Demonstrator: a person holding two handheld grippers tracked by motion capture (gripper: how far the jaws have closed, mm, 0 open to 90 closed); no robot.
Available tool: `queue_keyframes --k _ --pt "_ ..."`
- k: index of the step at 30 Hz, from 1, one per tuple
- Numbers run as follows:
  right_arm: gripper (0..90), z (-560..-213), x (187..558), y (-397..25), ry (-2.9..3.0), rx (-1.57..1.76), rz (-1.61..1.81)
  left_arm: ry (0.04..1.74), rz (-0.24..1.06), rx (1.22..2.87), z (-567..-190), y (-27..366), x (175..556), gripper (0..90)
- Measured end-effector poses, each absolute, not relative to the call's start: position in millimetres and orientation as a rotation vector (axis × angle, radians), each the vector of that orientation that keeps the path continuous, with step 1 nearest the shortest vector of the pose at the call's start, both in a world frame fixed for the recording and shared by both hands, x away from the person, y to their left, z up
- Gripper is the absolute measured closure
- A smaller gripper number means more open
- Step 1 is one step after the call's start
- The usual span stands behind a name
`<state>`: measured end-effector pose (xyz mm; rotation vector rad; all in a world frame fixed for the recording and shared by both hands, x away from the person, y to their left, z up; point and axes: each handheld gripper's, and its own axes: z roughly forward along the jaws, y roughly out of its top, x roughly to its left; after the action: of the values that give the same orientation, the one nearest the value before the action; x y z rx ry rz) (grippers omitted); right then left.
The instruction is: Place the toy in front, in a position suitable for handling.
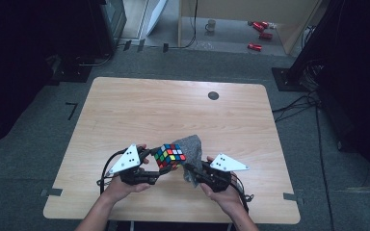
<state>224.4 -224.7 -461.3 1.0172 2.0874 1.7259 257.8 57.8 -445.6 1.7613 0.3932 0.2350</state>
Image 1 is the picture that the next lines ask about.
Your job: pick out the person's dark clothing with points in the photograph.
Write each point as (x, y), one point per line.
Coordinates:
(179, 226)

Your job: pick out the light wooden cabinet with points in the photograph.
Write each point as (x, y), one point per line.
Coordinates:
(186, 19)

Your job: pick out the grey mug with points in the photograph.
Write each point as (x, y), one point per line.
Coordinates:
(210, 25)

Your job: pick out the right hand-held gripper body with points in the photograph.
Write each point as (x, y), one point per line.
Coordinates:
(218, 174)

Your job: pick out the person's right hand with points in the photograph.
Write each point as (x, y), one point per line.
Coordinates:
(221, 199)

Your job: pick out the white board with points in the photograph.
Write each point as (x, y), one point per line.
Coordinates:
(156, 16)

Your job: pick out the black stand base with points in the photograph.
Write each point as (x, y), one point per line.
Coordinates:
(289, 80)
(70, 72)

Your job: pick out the grey cloth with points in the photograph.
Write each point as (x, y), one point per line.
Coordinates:
(189, 150)

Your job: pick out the black monitor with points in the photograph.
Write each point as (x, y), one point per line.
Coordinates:
(110, 22)

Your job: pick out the multicoloured puzzle cube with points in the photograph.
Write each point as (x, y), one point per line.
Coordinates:
(169, 156)

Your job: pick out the red can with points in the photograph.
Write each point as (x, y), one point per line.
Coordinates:
(259, 25)
(265, 35)
(254, 47)

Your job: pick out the black tape strip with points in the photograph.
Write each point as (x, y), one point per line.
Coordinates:
(165, 47)
(127, 45)

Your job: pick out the grey tape piece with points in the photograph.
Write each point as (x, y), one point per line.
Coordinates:
(52, 192)
(294, 197)

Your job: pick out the dark round table grommet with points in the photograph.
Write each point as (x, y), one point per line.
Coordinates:
(213, 95)

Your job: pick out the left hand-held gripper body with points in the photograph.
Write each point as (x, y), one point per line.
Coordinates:
(131, 166)

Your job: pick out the person's left hand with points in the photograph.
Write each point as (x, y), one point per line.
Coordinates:
(122, 189)

